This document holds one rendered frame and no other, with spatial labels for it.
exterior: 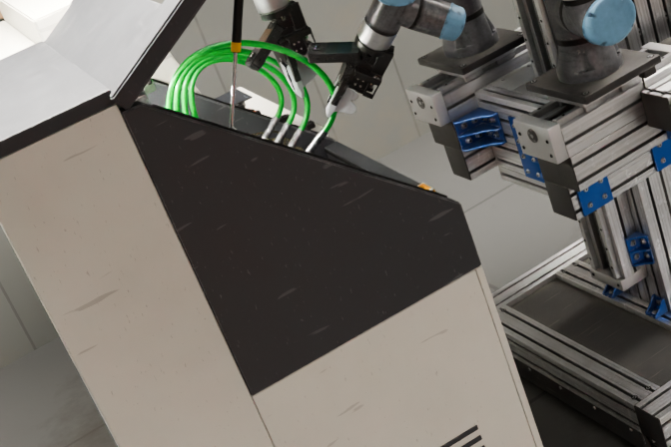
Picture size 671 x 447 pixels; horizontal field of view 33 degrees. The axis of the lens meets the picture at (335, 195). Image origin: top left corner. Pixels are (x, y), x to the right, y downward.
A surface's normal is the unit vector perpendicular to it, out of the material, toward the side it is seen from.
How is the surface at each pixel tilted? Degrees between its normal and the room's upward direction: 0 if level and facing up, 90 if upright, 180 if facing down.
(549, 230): 0
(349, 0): 90
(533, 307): 0
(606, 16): 98
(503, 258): 0
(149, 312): 90
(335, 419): 90
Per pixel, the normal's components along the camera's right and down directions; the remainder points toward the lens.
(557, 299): -0.33, -0.86
